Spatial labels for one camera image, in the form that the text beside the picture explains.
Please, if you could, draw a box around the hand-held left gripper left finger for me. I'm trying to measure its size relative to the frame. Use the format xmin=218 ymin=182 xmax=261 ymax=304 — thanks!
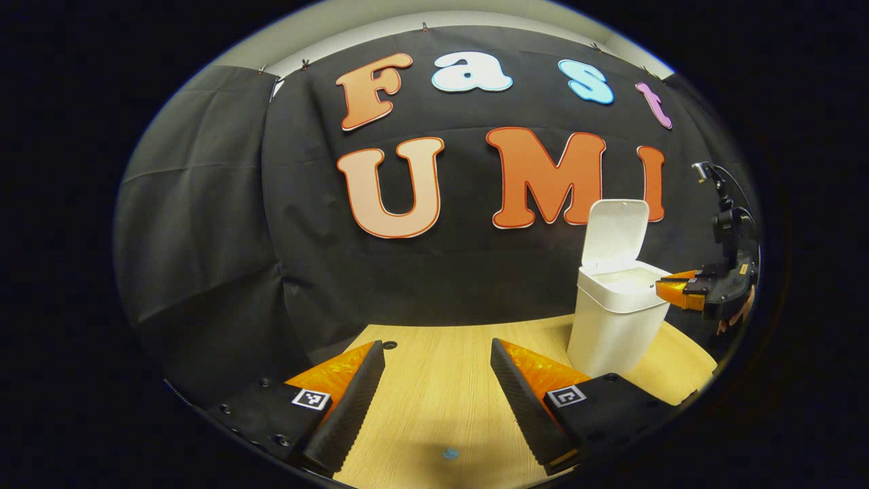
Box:
xmin=204 ymin=340 xmax=386 ymax=476

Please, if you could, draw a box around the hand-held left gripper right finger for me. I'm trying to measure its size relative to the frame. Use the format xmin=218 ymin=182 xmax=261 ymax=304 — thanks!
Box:
xmin=490 ymin=338 xmax=680 ymax=476

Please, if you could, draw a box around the white desktop garbage bin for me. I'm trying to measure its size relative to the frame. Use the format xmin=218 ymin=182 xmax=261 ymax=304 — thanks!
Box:
xmin=567 ymin=199 xmax=673 ymax=379

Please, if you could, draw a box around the wooden desktop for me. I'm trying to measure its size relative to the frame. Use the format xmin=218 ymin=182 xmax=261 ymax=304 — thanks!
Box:
xmin=333 ymin=314 xmax=719 ymax=489

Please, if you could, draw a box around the black backdrop cloth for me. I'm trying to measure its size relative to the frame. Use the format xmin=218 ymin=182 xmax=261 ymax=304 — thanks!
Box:
xmin=114 ymin=26 xmax=761 ymax=408

